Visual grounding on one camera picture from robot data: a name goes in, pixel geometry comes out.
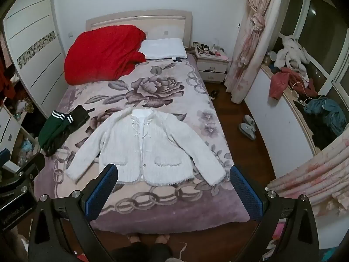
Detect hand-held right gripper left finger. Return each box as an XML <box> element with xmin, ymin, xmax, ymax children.
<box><xmin>27</xmin><ymin>164</ymin><xmax>118</xmax><ymax>262</ymax></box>

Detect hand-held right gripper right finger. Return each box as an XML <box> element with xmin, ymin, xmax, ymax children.
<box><xmin>229</xmin><ymin>165</ymin><xmax>320</xmax><ymax>262</ymax></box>

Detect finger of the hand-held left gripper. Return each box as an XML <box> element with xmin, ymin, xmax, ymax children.
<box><xmin>0</xmin><ymin>149</ymin><xmax>11</xmax><ymax>170</ymax></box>
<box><xmin>11</xmin><ymin>153</ymin><xmax>46</xmax><ymax>186</ymax></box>

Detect white fluffy cardigan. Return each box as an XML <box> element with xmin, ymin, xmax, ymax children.
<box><xmin>66</xmin><ymin>108</ymin><xmax>227</xmax><ymax>186</ymax></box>

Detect red hanging clothes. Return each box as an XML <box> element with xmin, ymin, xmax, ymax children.
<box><xmin>0</xmin><ymin>60</ymin><xmax>17</xmax><ymax>99</ymax></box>

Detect white drawer unit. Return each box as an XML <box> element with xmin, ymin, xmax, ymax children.
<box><xmin>0</xmin><ymin>105</ymin><xmax>36</xmax><ymax>170</ymax></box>

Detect green white-striped garment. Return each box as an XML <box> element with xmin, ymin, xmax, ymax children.
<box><xmin>38</xmin><ymin>110</ymin><xmax>75</xmax><ymax>148</ymax></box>

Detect person's left foot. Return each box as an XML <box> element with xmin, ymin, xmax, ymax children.
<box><xmin>128</xmin><ymin>235</ymin><xmax>142</xmax><ymax>249</ymax></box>

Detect black garment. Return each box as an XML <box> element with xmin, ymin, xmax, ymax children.
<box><xmin>44</xmin><ymin>104</ymin><xmax>90</xmax><ymax>157</ymax></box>

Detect person's black trousers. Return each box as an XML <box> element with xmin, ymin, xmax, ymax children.
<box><xmin>113</xmin><ymin>241</ymin><xmax>173</xmax><ymax>262</ymax></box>

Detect white window bench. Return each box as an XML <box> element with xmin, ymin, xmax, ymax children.
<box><xmin>244</xmin><ymin>65</ymin><xmax>319</xmax><ymax>179</ymax></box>

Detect loose pink floral curtain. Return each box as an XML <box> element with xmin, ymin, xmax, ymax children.
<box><xmin>266</xmin><ymin>132</ymin><xmax>349</xmax><ymax>216</ymax></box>

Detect dark clothing pile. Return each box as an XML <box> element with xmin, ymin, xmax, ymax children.
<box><xmin>296</xmin><ymin>101</ymin><xmax>339</xmax><ymax>149</ymax></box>

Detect white wardrobe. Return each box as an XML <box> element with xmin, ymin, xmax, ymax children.
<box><xmin>0</xmin><ymin>0</ymin><xmax>68</xmax><ymax>118</ymax></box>

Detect teal garment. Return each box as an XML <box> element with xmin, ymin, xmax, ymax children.
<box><xmin>303</xmin><ymin>97</ymin><xmax>347</xmax><ymax>137</ymax></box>

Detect floral bed blanket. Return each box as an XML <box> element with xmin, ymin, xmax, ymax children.
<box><xmin>35</xmin><ymin>57</ymin><xmax>251</xmax><ymax>234</ymax></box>

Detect dark red garment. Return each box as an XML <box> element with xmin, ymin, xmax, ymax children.
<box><xmin>289</xmin><ymin>72</ymin><xmax>317</xmax><ymax>97</ymax></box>

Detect white nightstand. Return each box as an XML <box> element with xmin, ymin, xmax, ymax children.
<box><xmin>195</xmin><ymin>48</ymin><xmax>229</xmax><ymax>83</ymax></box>

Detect white plush garment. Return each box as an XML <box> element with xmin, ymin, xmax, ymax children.
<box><xmin>274</xmin><ymin>34</ymin><xmax>311</xmax><ymax>73</ymax></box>

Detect clutter of small toiletries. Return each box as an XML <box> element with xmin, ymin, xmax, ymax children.
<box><xmin>192</xmin><ymin>41</ymin><xmax>228</xmax><ymax>59</ymax></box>

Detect white pillow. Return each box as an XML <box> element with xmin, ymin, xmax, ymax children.
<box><xmin>139</xmin><ymin>38</ymin><xmax>188</xmax><ymax>60</ymax></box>

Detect tied pink floral curtain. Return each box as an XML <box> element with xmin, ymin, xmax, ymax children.
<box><xmin>225</xmin><ymin>0</ymin><xmax>279</xmax><ymax>104</ymax></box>

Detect beige bed headboard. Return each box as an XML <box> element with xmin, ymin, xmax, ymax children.
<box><xmin>85</xmin><ymin>10</ymin><xmax>193</xmax><ymax>50</ymax></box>

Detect large window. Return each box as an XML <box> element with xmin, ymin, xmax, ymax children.
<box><xmin>278</xmin><ymin>0</ymin><xmax>349</xmax><ymax>96</ymax></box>

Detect white cable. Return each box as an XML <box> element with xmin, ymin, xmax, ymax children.
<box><xmin>292</xmin><ymin>82</ymin><xmax>314</xmax><ymax>105</ymax></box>

